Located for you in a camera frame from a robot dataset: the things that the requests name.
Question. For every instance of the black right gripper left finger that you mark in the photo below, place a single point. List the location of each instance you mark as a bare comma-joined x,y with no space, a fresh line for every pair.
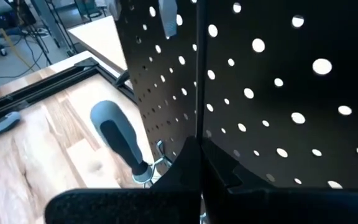
129,207

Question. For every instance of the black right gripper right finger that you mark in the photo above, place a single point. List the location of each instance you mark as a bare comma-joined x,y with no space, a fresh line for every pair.
278,207

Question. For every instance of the grey and black screwdriver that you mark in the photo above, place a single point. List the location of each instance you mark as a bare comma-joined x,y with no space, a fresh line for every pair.
2,126
117,133

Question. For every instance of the black perforated pegboard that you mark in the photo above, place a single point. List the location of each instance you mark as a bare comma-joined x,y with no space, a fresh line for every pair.
291,93

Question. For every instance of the black clamp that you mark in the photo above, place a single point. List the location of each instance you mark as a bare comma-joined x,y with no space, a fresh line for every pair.
121,79

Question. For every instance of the beige desk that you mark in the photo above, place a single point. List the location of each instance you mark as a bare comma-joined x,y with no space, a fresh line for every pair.
101,40

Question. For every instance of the black aluminium table frame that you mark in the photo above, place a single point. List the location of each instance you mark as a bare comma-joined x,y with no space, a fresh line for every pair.
42,85

